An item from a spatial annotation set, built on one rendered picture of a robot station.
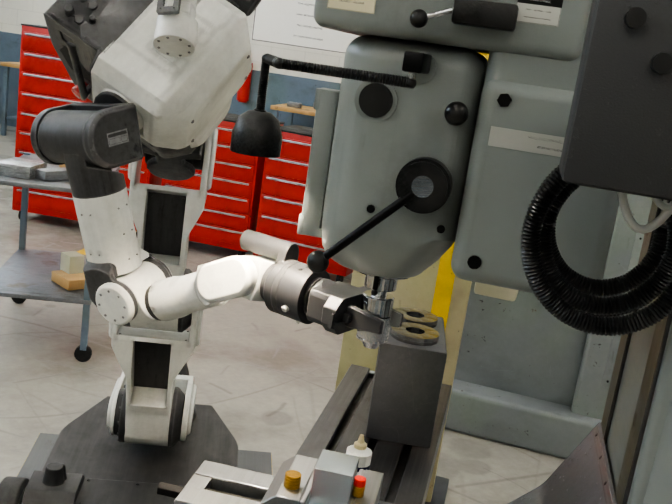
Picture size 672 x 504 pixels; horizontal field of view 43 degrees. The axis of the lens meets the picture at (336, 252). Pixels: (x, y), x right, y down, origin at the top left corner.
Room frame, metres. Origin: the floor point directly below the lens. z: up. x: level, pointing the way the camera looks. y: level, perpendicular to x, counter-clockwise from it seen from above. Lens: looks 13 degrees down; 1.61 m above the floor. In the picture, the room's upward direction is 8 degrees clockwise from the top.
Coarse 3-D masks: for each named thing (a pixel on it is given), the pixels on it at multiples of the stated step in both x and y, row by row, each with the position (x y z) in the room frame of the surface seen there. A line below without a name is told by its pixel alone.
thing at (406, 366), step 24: (408, 312) 1.61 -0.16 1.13; (408, 336) 1.46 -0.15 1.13; (432, 336) 1.48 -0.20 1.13; (384, 360) 1.44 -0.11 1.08; (408, 360) 1.44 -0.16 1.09; (432, 360) 1.43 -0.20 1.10; (384, 384) 1.44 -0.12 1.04; (408, 384) 1.44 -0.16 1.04; (432, 384) 1.43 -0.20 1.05; (384, 408) 1.44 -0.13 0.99; (408, 408) 1.44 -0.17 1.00; (432, 408) 1.43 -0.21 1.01; (384, 432) 1.44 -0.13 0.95; (408, 432) 1.44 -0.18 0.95; (432, 432) 1.43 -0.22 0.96
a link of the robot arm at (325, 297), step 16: (288, 272) 1.25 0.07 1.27; (304, 272) 1.25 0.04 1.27; (288, 288) 1.24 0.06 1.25; (304, 288) 1.23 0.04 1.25; (320, 288) 1.22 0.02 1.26; (336, 288) 1.24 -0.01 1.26; (352, 288) 1.25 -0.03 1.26; (368, 288) 1.26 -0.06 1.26; (288, 304) 1.23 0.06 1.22; (304, 304) 1.23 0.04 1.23; (320, 304) 1.20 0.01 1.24; (336, 304) 1.18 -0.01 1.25; (352, 304) 1.20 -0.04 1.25; (304, 320) 1.24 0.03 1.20; (320, 320) 1.20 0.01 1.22; (336, 320) 1.18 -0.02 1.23
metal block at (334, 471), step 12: (324, 456) 1.06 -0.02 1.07; (336, 456) 1.07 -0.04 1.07; (348, 456) 1.07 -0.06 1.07; (324, 468) 1.03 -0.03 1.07; (336, 468) 1.04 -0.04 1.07; (348, 468) 1.04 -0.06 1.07; (324, 480) 1.03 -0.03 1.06; (336, 480) 1.02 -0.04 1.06; (348, 480) 1.02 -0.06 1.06; (312, 492) 1.03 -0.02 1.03; (324, 492) 1.02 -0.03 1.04; (336, 492) 1.02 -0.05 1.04; (348, 492) 1.02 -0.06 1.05
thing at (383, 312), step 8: (368, 304) 1.18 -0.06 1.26; (368, 312) 1.18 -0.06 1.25; (376, 312) 1.18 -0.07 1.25; (384, 312) 1.18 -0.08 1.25; (384, 320) 1.18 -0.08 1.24; (384, 328) 1.18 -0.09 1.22; (360, 336) 1.18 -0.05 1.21; (368, 336) 1.18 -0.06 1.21; (376, 336) 1.18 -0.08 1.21; (384, 336) 1.18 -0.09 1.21
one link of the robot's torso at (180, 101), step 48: (96, 0) 1.50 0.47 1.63; (144, 0) 1.51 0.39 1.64; (96, 48) 1.45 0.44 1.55; (144, 48) 1.47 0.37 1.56; (240, 48) 1.53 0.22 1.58; (96, 96) 1.46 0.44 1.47; (144, 96) 1.43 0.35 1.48; (192, 96) 1.46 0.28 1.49; (144, 144) 1.65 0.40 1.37; (192, 144) 1.62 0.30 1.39
